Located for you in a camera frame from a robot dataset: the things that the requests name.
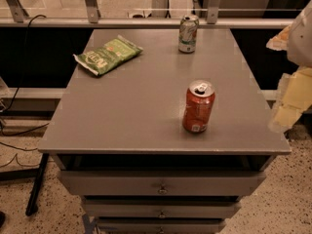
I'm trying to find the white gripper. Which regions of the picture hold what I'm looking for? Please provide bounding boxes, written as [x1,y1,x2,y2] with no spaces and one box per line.
[266,0,312,133]

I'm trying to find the red coke can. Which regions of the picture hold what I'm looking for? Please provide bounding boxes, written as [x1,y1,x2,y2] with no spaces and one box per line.
[182,80,215,133]

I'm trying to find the grey drawer cabinet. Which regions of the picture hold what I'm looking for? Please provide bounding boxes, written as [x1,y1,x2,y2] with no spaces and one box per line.
[37,28,293,234]

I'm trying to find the green chip bag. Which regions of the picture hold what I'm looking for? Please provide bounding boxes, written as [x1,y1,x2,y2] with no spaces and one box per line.
[74,35,143,76]

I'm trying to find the middle grey drawer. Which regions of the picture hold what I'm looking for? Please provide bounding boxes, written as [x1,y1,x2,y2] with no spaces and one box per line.
[82,198,241,218]

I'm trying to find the grey drawer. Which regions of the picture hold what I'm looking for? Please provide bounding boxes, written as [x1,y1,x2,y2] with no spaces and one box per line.
[82,198,241,218]
[58,171,265,196]
[97,218,225,234]

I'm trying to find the bottom grey drawer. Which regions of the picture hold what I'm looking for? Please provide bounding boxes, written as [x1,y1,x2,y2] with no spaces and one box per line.
[97,218,225,234]

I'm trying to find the top grey drawer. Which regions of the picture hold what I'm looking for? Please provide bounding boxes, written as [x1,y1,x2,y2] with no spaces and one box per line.
[58,171,265,196]

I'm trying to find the black metal stand leg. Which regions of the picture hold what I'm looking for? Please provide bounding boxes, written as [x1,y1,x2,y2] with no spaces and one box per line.
[25,154,49,216]

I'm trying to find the black cable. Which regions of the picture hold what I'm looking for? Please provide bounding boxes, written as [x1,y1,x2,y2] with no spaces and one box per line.
[0,14,51,169]

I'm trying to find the metal railing frame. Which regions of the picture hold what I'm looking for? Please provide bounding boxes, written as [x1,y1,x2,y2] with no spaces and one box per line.
[0,0,312,30]

